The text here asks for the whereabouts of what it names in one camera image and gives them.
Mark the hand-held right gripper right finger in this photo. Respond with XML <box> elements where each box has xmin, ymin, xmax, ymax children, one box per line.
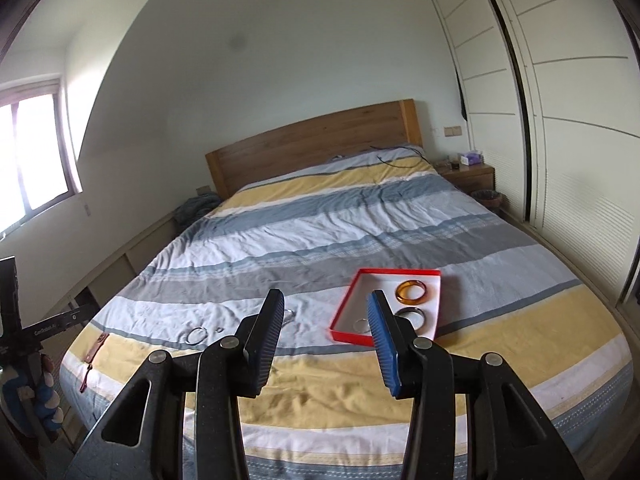
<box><xmin>366</xmin><ymin>290</ymin><xmax>586</xmax><ymax>480</ymax></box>

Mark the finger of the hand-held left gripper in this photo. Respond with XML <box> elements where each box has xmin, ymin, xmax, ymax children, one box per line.
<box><xmin>61</xmin><ymin>305</ymin><xmax>99</xmax><ymax>332</ymax></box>

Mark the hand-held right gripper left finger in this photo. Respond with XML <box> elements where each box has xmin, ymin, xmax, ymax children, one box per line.
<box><xmin>70</xmin><ymin>288</ymin><xmax>286</xmax><ymax>480</ymax></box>

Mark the dark grey bangle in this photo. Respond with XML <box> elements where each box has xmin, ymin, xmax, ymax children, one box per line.
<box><xmin>394</xmin><ymin>307</ymin><xmax>427</xmax><ymax>333</ymax></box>

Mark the red jewelry box tray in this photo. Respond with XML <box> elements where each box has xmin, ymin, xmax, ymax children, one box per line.
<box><xmin>328</xmin><ymin>268</ymin><xmax>442</xmax><ymax>348</ymax></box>

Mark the orange bangle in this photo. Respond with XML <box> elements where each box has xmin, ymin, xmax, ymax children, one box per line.
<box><xmin>396</xmin><ymin>279</ymin><xmax>432</xmax><ymax>306</ymax></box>

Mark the bed with striped duvet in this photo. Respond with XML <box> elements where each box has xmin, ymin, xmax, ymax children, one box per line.
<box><xmin>59</xmin><ymin>144</ymin><xmax>632</xmax><ymax>480</ymax></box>

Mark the blue crumpled cloth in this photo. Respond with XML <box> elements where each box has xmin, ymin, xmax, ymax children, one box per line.
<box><xmin>172</xmin><ymin>194</ymin><xmax>222</xmax><ymax>226</ymax></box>

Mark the window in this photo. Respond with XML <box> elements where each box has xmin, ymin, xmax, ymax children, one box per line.
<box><xmin>0</xmin><ymin>79</ymin><xmax>83</xmax><ymax>233</ymax></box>

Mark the dark wastebasket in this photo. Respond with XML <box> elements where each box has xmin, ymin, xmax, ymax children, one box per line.
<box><xmin>470</xmin><ymin>189</ymin><xmax>502</xmax><ymax>211</ymax></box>

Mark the wooden nightstand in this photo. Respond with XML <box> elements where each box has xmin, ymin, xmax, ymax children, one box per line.
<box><xmin>440</xmin><ymin>162</ymin><xmax>496</xmax><ymax>196</ymax></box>

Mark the wooden bed headboard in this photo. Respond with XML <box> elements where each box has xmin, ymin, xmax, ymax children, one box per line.
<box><xmin>205</xmin><ymin>99</ymin><xmax>426</xmax><ymax>200</ymax></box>

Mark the white sliding wardrobe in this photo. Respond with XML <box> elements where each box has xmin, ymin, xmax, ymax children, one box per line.
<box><xmin>420</xmin><ymin>0</ymin><xmax>640</xmax><ymax>306</ymax></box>

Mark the pink leather strap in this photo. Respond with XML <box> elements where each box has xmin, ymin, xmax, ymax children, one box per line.
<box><xmin>82</xmin><ymin>332</ymin><xmax>109</xmax><ymax>366</ymax></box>

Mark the low white wall cabinet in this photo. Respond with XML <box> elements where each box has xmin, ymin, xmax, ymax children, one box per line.
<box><xmin>65</xmin><ymin>207</ymin><xmax>183</xmax><ymax>311</ymax></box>

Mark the thin black cable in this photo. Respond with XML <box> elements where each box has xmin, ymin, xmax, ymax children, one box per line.
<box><xmin>370</xmin><ymin>145</ymin><xmax>436</xmax><ymax>167</ymax></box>

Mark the black hanging strap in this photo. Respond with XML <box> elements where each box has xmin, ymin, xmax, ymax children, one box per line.
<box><xmin>457</xmin><ymin>67</ymin><xmax>469</xmax><ymax>121</ymax></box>

